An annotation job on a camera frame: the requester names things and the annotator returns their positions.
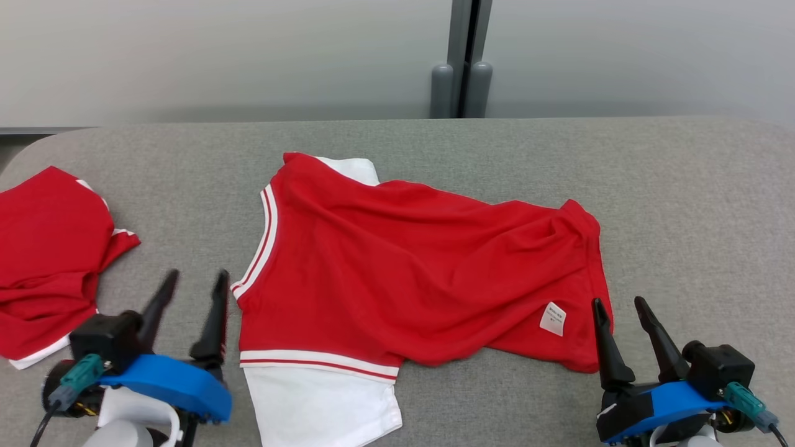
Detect left camera cable teal plug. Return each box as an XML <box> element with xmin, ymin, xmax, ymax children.
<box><xmin>30</xmin><ymin>354</ymin><xmax>104</xmax><ymax>447</ymax></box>

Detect camera cable teal plug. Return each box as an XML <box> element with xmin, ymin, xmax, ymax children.
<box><xmin>30</xmin><ymin>354</ymin><xmax>104</xmax><ymax>447</ymax></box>
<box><xmin>724</xmin><ymin>382</ymin><xmax>791</xmax><ymax>447</ymax></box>

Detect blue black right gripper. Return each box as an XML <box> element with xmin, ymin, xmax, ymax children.
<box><xmin>591</xmin><ymin>297</ymin><xmax>746</xmax><ymax>445</ymax></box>

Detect red shorts with white trim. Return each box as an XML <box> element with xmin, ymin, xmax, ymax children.
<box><xmin>0</xmin><ymin>166</ymin><xmax>141</xmax><ymax>371</ymax></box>

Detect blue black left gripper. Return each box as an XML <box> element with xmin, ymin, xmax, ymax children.
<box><xmin>42</xmin><ymin>269</ymin><xmax>234</xmax><ymax>424</ymax></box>

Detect right camera cable teal plug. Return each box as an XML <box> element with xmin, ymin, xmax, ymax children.
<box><xmin>724</xmin><ymin>382</ymin><xmax>791</xmax><ymax>447</ymax></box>

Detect grey partition post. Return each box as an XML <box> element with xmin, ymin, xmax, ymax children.
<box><xmin>430</xmin><ymin>0</ymin><xmax>494</xmax><ymax>119</ymax></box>

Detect red white numbered jersey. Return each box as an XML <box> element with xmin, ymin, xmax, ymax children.
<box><xmin>231</xmin><ymin>152</ymin><xmax>614</xmax><ymax>447</ymax></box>

